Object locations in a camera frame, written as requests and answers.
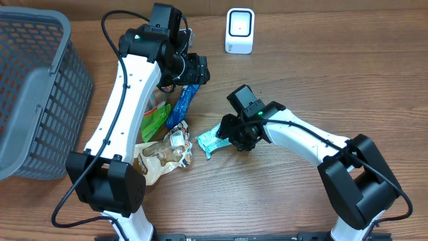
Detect teal white snack packet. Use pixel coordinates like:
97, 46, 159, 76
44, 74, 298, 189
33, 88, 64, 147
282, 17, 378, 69
197, 123, 231, 159

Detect green red snack bag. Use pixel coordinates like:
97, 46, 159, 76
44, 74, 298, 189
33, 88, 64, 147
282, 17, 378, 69
140, 88, 171, 143

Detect grey plastic mesh basket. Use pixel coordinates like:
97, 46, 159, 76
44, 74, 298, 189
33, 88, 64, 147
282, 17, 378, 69
1, 7, 93, 180

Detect blue snack bar wrapper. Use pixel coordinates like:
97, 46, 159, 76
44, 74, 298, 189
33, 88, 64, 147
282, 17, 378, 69
165, 84, 200, 129

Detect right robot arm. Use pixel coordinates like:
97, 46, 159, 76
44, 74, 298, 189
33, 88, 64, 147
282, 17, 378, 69
217, 85, 401, 240

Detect beige brown snack pouch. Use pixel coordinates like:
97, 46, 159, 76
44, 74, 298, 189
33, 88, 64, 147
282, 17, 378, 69
132, 120, 193, 186

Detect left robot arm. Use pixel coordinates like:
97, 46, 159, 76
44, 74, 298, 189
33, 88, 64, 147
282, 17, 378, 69
66, 3, 210, 240

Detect white barcode scanner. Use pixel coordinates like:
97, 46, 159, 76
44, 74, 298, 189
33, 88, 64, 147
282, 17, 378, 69
225, 7, 255, 54

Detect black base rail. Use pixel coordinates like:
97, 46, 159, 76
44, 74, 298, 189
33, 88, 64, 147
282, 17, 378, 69
94, 232, 393, 241

